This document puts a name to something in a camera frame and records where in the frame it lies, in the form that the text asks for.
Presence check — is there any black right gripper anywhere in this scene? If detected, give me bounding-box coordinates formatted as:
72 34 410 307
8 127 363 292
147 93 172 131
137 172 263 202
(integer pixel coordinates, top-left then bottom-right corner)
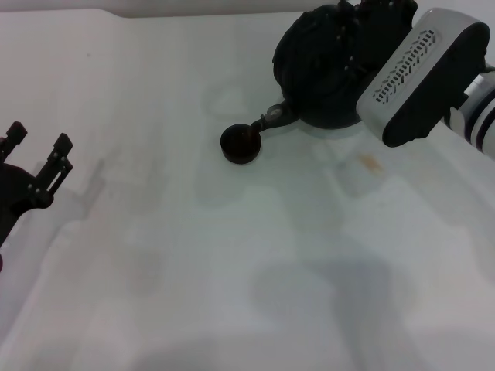
334 0 419 81

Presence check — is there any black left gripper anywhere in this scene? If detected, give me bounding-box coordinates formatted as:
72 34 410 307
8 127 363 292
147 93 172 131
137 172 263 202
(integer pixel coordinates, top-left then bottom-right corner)
0 121 74 250

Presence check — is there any black round teapot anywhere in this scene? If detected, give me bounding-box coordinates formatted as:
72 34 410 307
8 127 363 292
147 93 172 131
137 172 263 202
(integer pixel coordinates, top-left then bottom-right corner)
250 2 374 137

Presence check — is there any dark brown teacup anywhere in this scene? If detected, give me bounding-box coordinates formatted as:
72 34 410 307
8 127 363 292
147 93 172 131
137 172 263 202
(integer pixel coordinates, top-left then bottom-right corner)
220 122 264 165

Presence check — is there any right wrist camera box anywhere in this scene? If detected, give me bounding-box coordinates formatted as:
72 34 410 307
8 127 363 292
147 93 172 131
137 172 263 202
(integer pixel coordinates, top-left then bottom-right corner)
357 7 490 148

